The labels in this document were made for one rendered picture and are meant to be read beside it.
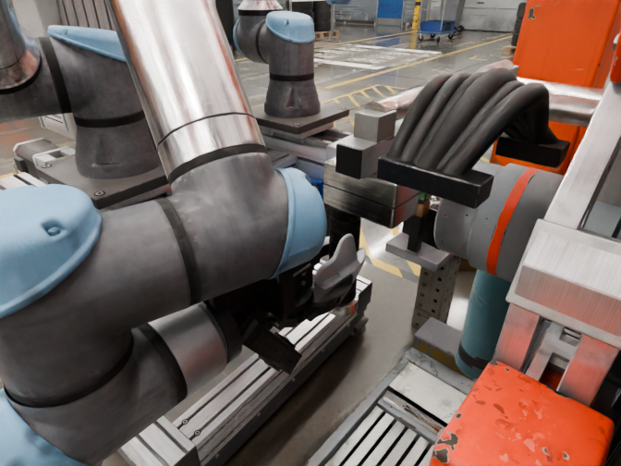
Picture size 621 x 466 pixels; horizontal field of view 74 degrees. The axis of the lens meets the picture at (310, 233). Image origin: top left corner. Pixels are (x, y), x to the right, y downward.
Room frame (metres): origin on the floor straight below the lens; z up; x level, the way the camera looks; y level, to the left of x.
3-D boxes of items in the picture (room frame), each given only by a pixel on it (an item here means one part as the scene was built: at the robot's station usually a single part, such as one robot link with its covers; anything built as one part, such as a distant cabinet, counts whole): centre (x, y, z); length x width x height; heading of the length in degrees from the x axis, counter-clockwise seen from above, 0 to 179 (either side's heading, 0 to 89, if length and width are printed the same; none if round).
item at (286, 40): (1.13, 0.05, 0.98); 0.13 x 0.12 x 0.14; 37
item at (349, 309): (0.41, -0.04, 0.83); 0.04 x 0.04 x 0.16
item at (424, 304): (1.17, -0.45, 0.21); 0.10 x 0.10 x 0.42; 48
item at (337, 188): (0.39, -0.06, 0.93); 0.09 x 0.05 x 0.05; 48
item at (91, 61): (0.73, 0.36, 0.98); 0.13 x 0.12 x 0.14; 123
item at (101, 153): (0.74, 0.35, 0.87); 0.15 x 0.15 x 0.10
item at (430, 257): (1.15, -0.43, 0.44); 0.43 x 0.17 x 0.03; 138
